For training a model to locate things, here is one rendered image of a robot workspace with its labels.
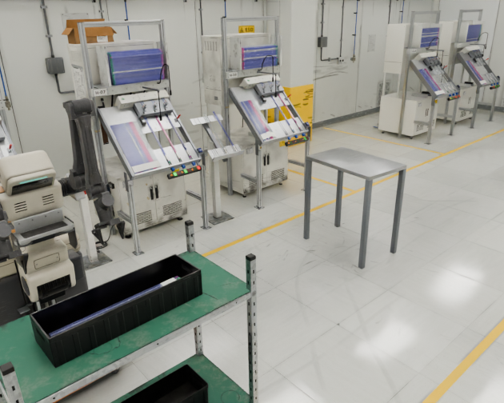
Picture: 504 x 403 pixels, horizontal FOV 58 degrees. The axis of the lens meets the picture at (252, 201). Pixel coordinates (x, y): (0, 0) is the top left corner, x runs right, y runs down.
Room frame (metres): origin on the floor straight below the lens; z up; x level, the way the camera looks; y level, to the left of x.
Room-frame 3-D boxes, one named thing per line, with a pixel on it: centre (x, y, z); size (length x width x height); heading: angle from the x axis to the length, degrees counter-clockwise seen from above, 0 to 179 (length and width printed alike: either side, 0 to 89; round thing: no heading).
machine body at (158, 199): (4.23, 1.13, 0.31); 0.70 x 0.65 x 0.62; 131
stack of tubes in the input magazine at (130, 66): (4.18, 1.01, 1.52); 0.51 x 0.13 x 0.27; 131
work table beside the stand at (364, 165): (3.60, -0.86, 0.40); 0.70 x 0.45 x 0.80; 36
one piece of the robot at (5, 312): (2.22, 1.25, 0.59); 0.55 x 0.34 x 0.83; 132
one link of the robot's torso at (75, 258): (2.07, 1.03, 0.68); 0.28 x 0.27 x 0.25; 132
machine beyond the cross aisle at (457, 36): (8.45, -3.75, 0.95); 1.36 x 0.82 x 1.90; 41
